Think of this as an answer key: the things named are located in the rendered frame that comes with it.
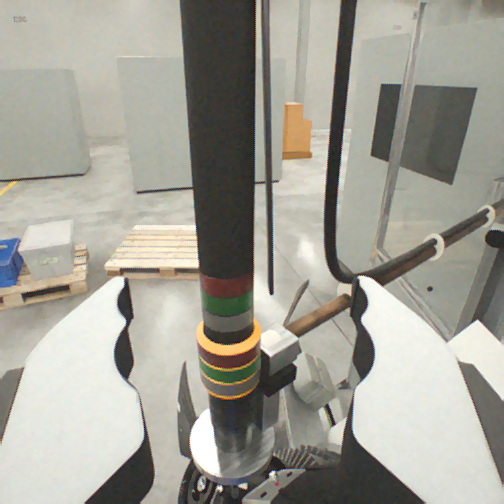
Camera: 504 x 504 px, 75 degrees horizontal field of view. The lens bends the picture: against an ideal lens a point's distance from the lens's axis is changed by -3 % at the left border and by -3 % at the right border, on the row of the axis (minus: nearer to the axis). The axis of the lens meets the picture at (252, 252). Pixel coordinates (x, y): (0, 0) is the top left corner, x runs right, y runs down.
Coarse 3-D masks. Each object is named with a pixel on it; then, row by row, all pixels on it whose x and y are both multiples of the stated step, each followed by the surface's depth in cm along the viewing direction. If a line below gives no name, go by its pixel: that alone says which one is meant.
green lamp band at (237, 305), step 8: (200, 288) 20; (208, 296) 20; (248, 296) 20; (208, 304) 20; (216, 304) 20; (224, 304) 19; (232, 304) 20; (240, 304) 20; (248, 304) 20; (216, 312) 20; (224, 312) 20; (232, 312) 20; (240, 312) 20
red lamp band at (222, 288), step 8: (200, 272) 19; (200, 280) 20; (208, 280) 19; (216, 280) 19; (224, 280) 19; (232, 280) 19; (240, 280) 19; (248, 280) 19; (208, 288) 19; (216, 288) 19; (224, 288) 19; (232, 288) 19; (240, 288) 19; (248, 288) 20; (224, 296) 19; (232, 296) 19
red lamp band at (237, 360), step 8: (256, 344) 22; (200, 352) 22; (208, 352) 21; (248, 352) 21; (256, 352) 22; (208, 360) 21; (216, 360) 21; (224, 360) 21; (232, 360) 21; (240, 360) 21; (248, 360) 21; (224, 368) 21; (232, 368) 21
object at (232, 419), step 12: (252, 396) 25; (216, 408) 24; (228, 408) 24; (240, 408) 24; (252, 408) 25; (216, 420) 25; (228, 420) 24; (240, 420) 24; (252, 420) 26; (216, 432) 26; (228, 432) 25; (240, 432) 25; (216, 444) 27; (228, 444) 26; (240, 444) 26
